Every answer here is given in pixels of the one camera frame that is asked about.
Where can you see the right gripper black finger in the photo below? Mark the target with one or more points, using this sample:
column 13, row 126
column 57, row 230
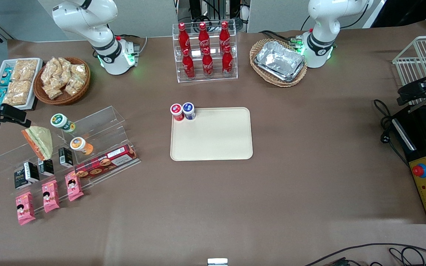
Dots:
column 26, row 123
column 13, row 112

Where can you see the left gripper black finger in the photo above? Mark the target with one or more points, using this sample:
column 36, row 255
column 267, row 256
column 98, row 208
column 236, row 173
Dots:
column 411, row 98
column 409, row 89

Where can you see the triangle sandwich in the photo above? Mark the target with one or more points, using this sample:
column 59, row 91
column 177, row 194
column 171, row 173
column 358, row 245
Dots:
column 41, row 144

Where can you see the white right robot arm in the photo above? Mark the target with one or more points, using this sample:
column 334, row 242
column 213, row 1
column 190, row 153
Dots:
column 87, row 22

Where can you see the beige plastic tray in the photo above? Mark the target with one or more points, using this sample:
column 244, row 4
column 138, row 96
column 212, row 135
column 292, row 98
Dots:
column 213, row 136

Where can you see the beige cracker pack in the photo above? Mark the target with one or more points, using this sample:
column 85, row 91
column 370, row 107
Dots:
column 17, row 93
column 25, row 70

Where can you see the teal snack packet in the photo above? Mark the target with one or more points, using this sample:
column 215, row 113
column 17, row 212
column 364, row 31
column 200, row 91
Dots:
column 6, row 77
column 0, row 96

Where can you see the green label gum bottle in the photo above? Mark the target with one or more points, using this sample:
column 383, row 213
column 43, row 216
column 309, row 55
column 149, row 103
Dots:
column 61, row 122

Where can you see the clear bag of biscuits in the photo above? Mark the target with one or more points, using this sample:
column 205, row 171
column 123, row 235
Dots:
column 79, row 71
column 53, row 91
column 74, row 85
column 49, row 72
column 64, row 70

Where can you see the dark brown wicker basket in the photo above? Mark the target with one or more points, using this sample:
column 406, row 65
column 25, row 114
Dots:
column 67, row 99

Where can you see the small black white box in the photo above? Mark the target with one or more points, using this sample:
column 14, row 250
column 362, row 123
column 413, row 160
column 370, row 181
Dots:
column 46, row 167
column 32, row 171
column 66, row 157

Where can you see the black machine with yellow panel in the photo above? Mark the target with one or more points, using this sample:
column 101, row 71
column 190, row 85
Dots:
column 420, row 147

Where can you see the black box with gold print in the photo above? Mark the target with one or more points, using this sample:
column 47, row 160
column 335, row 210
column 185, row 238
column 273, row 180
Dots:
column 20, row 180

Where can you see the orange label gum bottle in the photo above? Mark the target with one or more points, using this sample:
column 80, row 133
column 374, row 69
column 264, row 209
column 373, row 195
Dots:
column 80, row 145

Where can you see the clear acrylic stepped display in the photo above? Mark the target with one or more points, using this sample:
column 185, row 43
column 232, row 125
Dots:
column 98, row 125

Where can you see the red emergency stop button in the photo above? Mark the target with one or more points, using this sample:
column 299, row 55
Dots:
column 419, row 170

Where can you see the pink snack packet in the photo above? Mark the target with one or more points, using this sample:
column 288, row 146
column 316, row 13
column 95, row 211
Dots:
column 74, row 187
column 50, row 196
column 25, row 208

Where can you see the red cookie box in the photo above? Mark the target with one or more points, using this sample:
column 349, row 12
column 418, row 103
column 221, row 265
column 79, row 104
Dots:
column 105, row 162

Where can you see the aluminium foil container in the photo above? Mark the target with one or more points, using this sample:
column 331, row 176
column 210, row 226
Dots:
column 285, row 78
column 279, row 59

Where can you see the light tan wicker basket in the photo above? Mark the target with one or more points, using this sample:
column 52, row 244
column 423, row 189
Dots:
column 261, row 75

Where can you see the red gum bottle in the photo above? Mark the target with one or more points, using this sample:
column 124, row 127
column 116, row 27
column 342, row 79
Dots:
column 177, row 111

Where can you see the blue gum bottle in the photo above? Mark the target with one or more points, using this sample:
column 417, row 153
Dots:
column 188, row 109

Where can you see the red cola bottle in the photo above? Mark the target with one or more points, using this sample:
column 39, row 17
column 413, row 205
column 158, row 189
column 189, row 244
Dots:
column 227, row 63
column 208, row 65
column 188, row 66
column 183, row 38
column 224, row 35
column 203, row 37

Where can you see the clear acrylic bottle rack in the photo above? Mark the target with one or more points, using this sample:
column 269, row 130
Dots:
column 231, row 70

